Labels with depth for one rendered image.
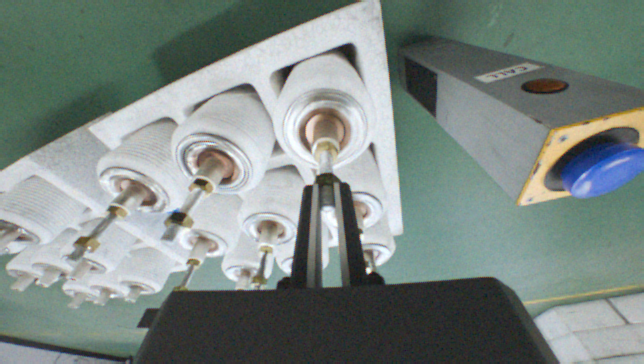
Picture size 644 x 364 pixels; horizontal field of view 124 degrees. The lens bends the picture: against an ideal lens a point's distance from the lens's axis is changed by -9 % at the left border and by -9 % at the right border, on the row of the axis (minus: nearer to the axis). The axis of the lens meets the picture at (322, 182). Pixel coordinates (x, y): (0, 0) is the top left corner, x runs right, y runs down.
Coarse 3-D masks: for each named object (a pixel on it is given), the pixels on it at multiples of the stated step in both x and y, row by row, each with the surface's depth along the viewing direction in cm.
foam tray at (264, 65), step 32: (288, 32) 18; (320, 32) 18; (352, 32) 18; (224, 64) 20; (256, 64) 20; (288, 64) 20; (352, 64) 29; (384, 64) 20; (160, 96) 22; (192, 96) 22; (384, 96) 22; (96, 128) 24; (128, 128) 24; (384, 128) 25; (288, 160) 28; (384, 160) 28
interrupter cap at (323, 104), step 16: (304, 96) 15; (320, 96) 15; (336, 96) 15; (288, 112) 16; (304, 112) 16; (320, 112) 16; (336, 112) 16; (352, 112) 16; (288, 128) 17; (304, 128) 17; (352, 128) 17; (288, 144) 18; (304, 144) 18; (352, 144) 18; (304, 160) 19; (336, 160) 19
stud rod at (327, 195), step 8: (328, 152) 14; (320, 160) 14; (328, 160) 14; (320, 168) 13; (328, 168) 13; (320, 192) 11; (328, 192) 11; (320, 200) 11; (328, 200) 11; (320, 208) 11; (328, 208) 11
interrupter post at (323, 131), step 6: (318, 126) 16; (324, 126) 16; (330, 126) 16; (318, 132) 16; (324, 132) 15; (330, 132) 15; (336, 132) 16; (312, 138) 16; (318, 138) 15; (324, 138) 15; (330, 138) 15; (336, 138) 15; (312, 144) 15; (336, 144) 15; (312, 150) 15
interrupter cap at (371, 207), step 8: (352, 192) 22; (360, 192) 22; (360, 200) 23; (368, 200) 23; (376, 200) 23; (360, 208) 25; (368, 208) 24; (376, 208) 24; (328, 216) 25; (368, 216) 25; (376, 216) 25; (336, 224) 26; (368, 224) 26
